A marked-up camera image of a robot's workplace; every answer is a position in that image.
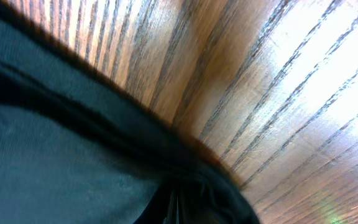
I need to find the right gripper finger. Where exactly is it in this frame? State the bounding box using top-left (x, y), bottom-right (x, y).
top-left (134, 183), bottom-right (178, 224)

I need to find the black t-shirt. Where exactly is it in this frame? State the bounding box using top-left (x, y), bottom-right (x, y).
top-left (0, 3), bottom-right (258, 223)

